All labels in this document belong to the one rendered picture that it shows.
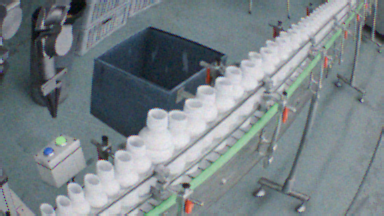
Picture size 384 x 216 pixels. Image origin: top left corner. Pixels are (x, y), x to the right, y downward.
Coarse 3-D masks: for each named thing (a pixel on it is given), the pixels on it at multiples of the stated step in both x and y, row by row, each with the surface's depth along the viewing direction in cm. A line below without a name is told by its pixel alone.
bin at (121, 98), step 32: (160, 32) 202; (96, 64) 182; (128, 64) 204; (160, 64) 208; (192, 64) 201; (224, 64) 193; (96, 96) 188; (128, 96) 179; (160, 96) 171; (192, 96) 173; (128, 128) 184
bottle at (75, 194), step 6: (72, 186) 99; (78, 186) 99; (72, 192) 100; (78, 192) 100; (72, 198) 97; (78, 198) 97; (84, 198) 101; (72, 204) 98; (78, 204) 98; (84, 204) 99; (78, 210) 98; (84, 210) 98; (90, 210) 101
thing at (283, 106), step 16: (336, 16) 216; (336, 48) 225; (208, 64) 158; (240, 64) 154; (320, 64) 185; (208, 80) 160; (272, 80) 150; (320, 80) 188; (272, 96) 151; (96, 144) 125; (272, 144) 156; (272, 160) 160; (160, 176) 116; (160, 192) 120; (176, 192) 117; (192, 192) 117
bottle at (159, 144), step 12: (156, 120) 116; (144, 132) 119; (156, 132) 117; (168, 132) 119; (156, 144) 117; (168, 144) 118; (156, 156) 118; (168, 156) 119; (168, 168) 123; (156, 180) 122
